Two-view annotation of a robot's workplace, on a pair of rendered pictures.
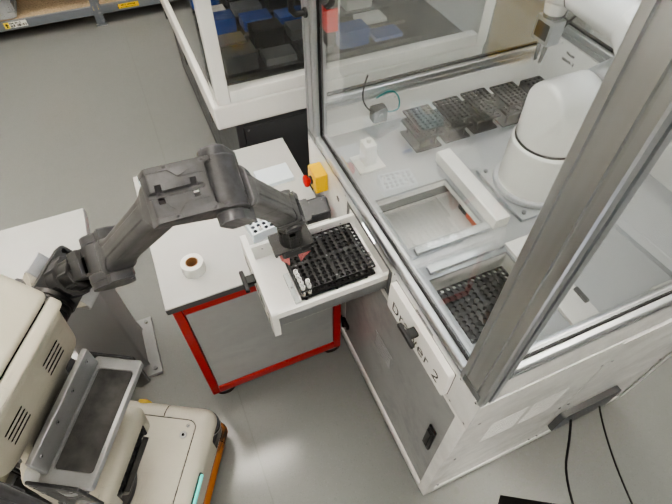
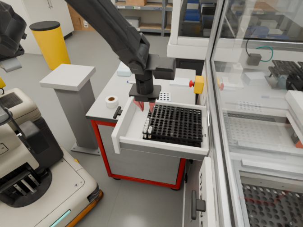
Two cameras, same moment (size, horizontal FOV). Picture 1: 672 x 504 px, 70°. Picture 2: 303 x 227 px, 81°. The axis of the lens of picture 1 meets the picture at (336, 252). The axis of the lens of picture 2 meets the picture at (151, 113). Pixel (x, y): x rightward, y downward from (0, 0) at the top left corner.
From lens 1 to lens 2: 0.70 m
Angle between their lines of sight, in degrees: 25
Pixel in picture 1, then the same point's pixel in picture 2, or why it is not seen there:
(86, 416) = not seen: outside the picture
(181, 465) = (64, 199)
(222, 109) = (171, 46)
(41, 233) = (74, 69)
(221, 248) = not seen: hidden behind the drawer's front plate
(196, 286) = (106, 111)
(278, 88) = (203, 44)
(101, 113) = not seen: hidden behind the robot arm
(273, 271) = (141, 118)
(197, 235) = (126, 92)
